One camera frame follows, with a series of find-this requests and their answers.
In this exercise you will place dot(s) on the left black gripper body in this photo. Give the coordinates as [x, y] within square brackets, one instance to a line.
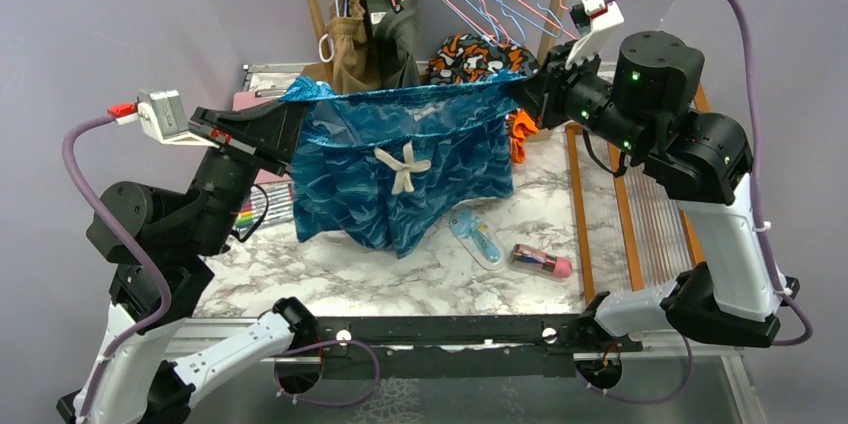
[228, 132]

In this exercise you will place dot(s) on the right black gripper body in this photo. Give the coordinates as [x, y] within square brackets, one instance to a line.
[579, 93]

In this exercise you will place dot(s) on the blue patterned shorts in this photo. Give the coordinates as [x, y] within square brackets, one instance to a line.
[384, 166]

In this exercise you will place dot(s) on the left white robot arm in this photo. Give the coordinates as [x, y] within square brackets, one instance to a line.
[159, 241]

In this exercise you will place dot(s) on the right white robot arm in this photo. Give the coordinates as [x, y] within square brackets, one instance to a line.
[704, 163]

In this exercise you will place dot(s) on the tan brown shorts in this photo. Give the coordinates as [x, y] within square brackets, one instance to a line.
[354, 61]

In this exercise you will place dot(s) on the orange camo shorts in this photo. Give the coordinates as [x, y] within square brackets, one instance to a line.
[466, 58]

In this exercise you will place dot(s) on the dark green shorts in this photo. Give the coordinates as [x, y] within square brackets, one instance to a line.
[396, 29]

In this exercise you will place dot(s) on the pink clipboard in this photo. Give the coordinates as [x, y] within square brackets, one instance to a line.
[248, 99]

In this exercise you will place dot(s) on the marker set pack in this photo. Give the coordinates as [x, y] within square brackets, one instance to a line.
[267, 205]

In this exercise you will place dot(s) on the wooden drying rack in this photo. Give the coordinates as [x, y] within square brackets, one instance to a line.
[629, 235]

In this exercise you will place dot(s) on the pink capped pencil tube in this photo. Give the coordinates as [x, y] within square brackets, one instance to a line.
[530, 258]

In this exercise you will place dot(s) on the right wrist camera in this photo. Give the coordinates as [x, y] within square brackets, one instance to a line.
[596, 22]

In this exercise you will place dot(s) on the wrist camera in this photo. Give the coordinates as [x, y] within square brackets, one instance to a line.
[161, 116]
[596, 22]

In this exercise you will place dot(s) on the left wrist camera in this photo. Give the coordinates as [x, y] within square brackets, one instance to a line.
[161, 116]

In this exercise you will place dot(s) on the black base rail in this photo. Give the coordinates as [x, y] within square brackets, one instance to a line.
[434, 347]

